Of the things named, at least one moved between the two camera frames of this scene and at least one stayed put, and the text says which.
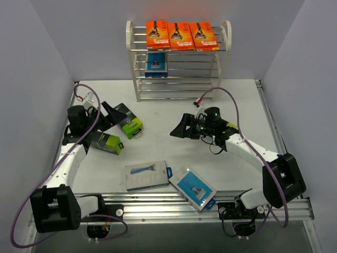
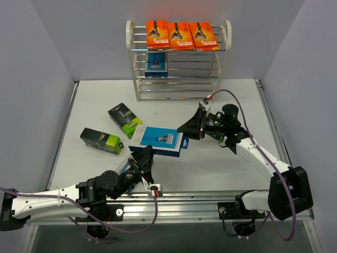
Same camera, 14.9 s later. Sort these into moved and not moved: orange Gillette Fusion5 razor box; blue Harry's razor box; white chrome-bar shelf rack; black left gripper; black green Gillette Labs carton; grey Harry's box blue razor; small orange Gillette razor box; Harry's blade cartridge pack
Moved: black left gripper; Harry's blade cartridge pack; grey Harry's box blue razor
Not moved: blue Harry's razor box; orange Gillette Fusion5 razor box; white chrome-bar shelf rack; black green Gillette Labs carton; small orange Gillette razor box
